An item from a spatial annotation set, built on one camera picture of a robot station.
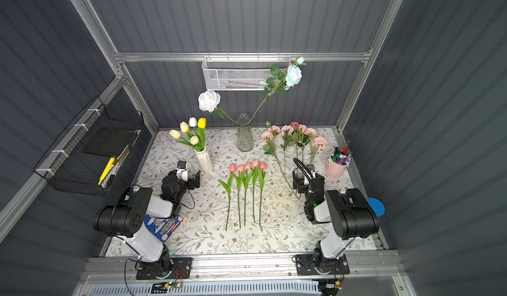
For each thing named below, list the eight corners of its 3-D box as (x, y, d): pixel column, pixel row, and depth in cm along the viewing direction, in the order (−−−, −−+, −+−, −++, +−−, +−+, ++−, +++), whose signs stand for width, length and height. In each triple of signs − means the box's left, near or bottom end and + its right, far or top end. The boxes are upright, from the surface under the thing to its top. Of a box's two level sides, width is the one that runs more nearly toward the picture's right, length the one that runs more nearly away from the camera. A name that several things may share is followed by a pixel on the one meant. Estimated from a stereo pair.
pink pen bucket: (326, 178, 100) (333, 163, 90) (323, 167, 105) (330, 151, 94) (343, 178, 100) (353, 163, 90) (339, 167, 105) (348, 151, 94)
